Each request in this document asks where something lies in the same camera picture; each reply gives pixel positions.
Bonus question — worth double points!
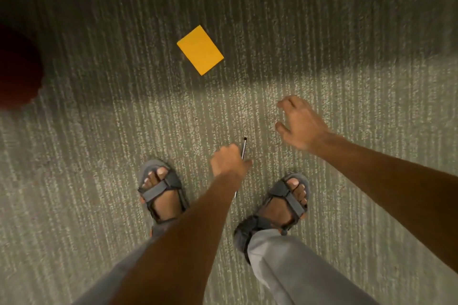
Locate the person's left forearm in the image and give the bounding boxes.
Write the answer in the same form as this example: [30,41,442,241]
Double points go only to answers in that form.
[111,172,251,305]

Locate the person's right hand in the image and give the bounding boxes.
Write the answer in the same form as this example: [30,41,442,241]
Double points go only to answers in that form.
[274,95,333,154]

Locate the dark red round object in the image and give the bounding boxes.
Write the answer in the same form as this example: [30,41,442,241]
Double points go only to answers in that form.
[0,22,44,109]

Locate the grey strap sandal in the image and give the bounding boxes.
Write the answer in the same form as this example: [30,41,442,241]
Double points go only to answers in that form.
[138,159,191,227]
[233,173,310,264]

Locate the person's right forearm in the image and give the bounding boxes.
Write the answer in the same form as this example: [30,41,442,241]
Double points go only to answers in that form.
[312,131,458,267]

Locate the light grey trousers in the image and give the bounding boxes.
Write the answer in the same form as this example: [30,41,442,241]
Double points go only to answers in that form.
[72,218,380,305]

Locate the thin white stick black tip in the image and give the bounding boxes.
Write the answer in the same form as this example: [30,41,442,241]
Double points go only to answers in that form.
[234,137,248,199]

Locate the person's left hand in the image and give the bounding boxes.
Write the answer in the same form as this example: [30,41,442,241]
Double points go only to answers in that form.
[209,143,253,179]

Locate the yellow card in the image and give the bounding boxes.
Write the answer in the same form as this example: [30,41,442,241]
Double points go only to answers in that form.
[176,25,225,76]

